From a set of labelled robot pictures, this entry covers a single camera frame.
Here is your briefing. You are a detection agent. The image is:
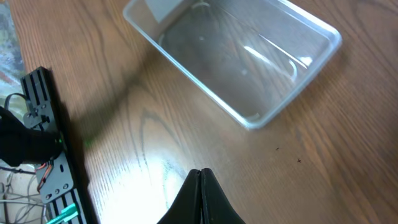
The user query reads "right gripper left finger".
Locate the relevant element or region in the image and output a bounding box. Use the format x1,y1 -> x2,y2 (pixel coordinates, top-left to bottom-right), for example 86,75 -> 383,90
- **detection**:
158,169 -> 202,224

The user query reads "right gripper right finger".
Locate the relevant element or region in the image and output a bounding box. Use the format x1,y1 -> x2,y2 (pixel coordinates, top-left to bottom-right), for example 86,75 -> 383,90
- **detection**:
201,168 -> 245,224

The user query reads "clear plastic container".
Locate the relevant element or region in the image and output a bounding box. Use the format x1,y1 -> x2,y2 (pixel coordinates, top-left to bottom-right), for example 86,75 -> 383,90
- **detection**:
123,0 -> 342,129

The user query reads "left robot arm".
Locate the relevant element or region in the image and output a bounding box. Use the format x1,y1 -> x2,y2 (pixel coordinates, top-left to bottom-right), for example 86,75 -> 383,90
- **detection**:
1,108 -> 63,167

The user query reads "black mounting rail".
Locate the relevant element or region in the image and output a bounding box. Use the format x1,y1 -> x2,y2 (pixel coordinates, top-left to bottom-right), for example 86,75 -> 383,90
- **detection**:
21,67 -> 98,223

